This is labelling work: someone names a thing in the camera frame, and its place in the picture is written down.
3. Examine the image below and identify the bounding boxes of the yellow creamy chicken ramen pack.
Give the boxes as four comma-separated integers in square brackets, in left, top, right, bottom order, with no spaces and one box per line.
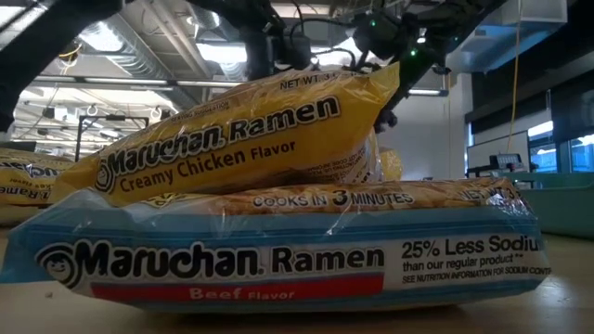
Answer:
[0,178,66,228]
[0,147,75,183]
[48,61,403,209]

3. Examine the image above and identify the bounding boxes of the blue beef ramen pack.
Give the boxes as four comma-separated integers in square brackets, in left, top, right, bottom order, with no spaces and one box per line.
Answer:
[0,177,553,315]

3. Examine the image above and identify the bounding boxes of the short ceiling light bar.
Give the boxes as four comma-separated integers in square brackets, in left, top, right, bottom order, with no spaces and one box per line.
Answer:
[407,87,449,97]

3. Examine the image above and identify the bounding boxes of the white whiteboard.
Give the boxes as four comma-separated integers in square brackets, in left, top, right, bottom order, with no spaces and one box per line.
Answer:
[466,131,530,180]

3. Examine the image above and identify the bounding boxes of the long ceiling light bar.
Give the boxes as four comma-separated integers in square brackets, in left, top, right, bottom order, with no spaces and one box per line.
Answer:
[32,75,242,90]

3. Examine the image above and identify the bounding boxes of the black pegboard rack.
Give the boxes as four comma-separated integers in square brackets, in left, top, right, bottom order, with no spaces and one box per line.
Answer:
[489,152,528,173]

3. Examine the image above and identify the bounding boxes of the white ceiling air unit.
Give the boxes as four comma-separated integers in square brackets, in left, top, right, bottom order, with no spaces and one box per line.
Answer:
[445,0,570,75]

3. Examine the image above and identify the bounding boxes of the teal plastic bin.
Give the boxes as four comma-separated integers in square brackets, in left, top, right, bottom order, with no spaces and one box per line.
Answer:
[508,170,594,241]

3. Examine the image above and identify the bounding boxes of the black stand frame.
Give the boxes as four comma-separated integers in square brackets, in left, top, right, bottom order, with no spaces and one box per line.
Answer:
[73,114,150,163]

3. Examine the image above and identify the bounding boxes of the silver ventilation duct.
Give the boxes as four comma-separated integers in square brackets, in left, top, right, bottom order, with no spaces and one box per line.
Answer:
[76,13,214,81]

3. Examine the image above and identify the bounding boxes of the yellow hanging cable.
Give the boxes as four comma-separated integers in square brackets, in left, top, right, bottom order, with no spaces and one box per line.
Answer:
[507,0,523,154]

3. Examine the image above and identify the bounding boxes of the black yellow ceiling cable reel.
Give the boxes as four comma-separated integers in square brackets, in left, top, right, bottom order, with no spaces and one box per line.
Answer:
[58,40,84,64]

